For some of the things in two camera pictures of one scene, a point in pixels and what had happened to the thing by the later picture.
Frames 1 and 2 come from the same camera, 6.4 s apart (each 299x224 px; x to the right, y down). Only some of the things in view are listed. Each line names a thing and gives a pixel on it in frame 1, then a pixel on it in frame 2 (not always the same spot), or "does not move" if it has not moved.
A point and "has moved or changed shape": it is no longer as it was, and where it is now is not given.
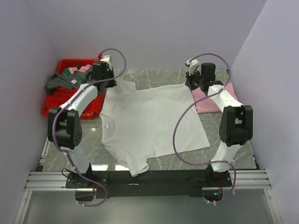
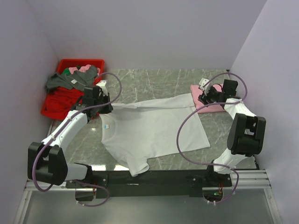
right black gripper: x=189 y=78 -> x=203 y=97
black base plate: x=150 y=184 does not move
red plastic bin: x=62 y=65 does not move
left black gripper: x=112 y=84 -> x=108 y=109
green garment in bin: x=66 y=71 does not move
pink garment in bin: x=82 y=69 does not move
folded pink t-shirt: x=206 y=105 does not move
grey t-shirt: x=68 y=81 does not move
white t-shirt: x=138 y=123 has moved or changed shape
